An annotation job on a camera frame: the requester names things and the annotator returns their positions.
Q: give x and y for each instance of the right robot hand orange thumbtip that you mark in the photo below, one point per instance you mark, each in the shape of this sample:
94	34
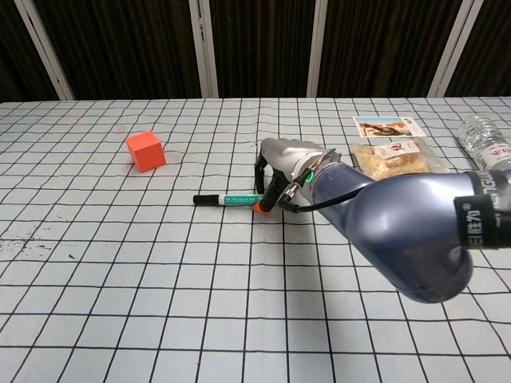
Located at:
291	155

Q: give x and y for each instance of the green white marker pen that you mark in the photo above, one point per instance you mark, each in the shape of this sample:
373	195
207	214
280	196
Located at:
239	199

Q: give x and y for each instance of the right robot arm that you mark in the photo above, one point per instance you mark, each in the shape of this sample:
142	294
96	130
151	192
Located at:
399	223

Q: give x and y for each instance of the photo postcard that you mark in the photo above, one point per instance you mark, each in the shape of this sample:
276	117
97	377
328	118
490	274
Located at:
387	127

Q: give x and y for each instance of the clear snack bag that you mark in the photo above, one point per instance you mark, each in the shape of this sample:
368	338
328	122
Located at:
395	159

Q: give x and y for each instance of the orange cube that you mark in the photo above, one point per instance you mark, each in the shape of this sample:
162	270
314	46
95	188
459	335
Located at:
147	153

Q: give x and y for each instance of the checkered light blue tablecloth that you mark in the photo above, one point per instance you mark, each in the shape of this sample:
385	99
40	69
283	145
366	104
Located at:
159	279

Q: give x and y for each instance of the clear plastic water bottle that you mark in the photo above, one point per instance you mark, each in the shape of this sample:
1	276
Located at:
483	139

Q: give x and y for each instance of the white metal frame post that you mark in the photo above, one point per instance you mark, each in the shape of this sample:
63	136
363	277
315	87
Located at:
317	48
203	48
455	52
44	52

